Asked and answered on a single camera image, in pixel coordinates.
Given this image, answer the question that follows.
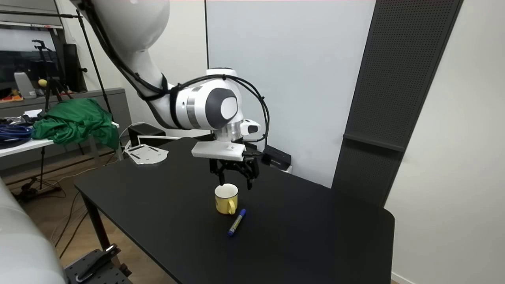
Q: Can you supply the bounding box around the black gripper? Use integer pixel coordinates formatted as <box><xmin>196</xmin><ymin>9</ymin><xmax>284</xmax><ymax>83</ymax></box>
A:
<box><xmin>208</xmin><ymin>157</ymin><xmax>260</xmax><ymax>191</ymax></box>

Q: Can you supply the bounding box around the blue marker pen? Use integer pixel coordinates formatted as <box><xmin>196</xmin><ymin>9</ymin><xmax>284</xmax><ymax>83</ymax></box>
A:
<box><xmin>227</xmin><ymin>206</ymin><xmax>248</xmax><ymax>236</ymax></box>

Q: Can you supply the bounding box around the gold cup with white inside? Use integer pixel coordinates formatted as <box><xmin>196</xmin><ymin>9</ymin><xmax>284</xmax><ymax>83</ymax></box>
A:
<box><xmin>213</xmin><ymin>181</ymin><xmax>241</xmax><ymax>216</ymax></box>

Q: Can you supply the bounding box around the small black box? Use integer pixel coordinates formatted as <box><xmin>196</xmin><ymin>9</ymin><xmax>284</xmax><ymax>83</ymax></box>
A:
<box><xmin>260</xmin><ymin>143</ymin><xmax>293</xmax><ymax>172</ymax></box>

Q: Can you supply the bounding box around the black box with white bar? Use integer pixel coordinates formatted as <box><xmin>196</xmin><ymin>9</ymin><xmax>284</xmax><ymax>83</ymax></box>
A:
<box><xmin>128</xmin><ymin>121</ymin><xmax>183</xmax><ymax>146</ymax></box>

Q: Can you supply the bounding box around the white backdrop board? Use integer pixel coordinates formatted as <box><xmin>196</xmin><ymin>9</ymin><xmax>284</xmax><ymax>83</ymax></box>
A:
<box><xmin>203</xmin><ymin>0</ymin><xmax>379</xmax><ymax>189</ymax></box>

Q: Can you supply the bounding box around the grey low cabinet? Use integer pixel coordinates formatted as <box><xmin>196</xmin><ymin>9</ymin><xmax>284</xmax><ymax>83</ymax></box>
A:
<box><xmin>0</xmin><ymin>86</ymin><xmax>132</xmax><ymax>172</ymax></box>

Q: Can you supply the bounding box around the black table leg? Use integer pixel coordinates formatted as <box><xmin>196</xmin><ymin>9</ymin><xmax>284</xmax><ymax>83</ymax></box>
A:
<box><xmin>79</xmin><ymin>191</ymin><xmax>115</xmax><ymax>255</ymax></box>

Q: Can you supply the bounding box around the green crumpled cloth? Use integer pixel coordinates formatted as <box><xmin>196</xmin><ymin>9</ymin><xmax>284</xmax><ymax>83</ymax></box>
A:
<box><xmin>30</xmin><ymin>97</ymin><xmax>120</xmax><ymax>150</ymax></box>

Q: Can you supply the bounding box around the tall black acoustic panel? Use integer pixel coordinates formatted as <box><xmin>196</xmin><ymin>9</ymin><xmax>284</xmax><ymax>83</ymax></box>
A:
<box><xmin>331</xmin><ymin>0</ymin><xmax>465</xmax><ymax>213</ymax></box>

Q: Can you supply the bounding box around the black slanted stand pole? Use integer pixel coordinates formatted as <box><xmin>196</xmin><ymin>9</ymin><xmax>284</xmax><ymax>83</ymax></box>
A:
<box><xmin>52</xmin><ymin>8</ymin><xmax>115</xmax><ymax>116</ymax></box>

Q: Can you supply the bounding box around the black tripod with yellow ball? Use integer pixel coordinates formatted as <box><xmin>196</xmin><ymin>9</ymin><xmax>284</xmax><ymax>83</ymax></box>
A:
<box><xmin>30</xmin><ymin>38</ymin><xmax>72</xmax><ymax>109</ymax></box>

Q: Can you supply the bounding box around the white side table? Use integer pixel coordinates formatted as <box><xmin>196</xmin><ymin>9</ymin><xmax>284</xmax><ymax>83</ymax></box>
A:
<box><xmin>0</xmin><ymin>137</ymin><xmax>57</xmax><ymax>161</ymax></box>

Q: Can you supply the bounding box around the blue bundle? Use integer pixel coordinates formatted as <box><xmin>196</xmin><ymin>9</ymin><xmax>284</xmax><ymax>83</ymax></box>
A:
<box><xmin>0</xmin><ymin>121</ymin><xmax>33</xmax><ymax>148</ymax></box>

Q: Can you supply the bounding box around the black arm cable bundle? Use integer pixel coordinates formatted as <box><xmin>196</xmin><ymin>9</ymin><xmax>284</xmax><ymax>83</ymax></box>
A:
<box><xmin>80</xmin><ymin>0</ymin><xmax>271</xmax><ymax>154</ymax></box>

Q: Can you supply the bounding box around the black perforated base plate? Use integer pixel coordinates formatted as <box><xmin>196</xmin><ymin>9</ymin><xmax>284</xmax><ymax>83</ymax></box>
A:
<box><xmin>63</xmin><ymin>244</ymin><xmax>134</xmax><ymax>284</ymax></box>

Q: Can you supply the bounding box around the black floor cable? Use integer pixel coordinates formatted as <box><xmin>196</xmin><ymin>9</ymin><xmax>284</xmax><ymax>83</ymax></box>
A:
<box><xmin>55</xmin><ymin>191</ymin><xmax>91</xmax><ymax>255</ymax></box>

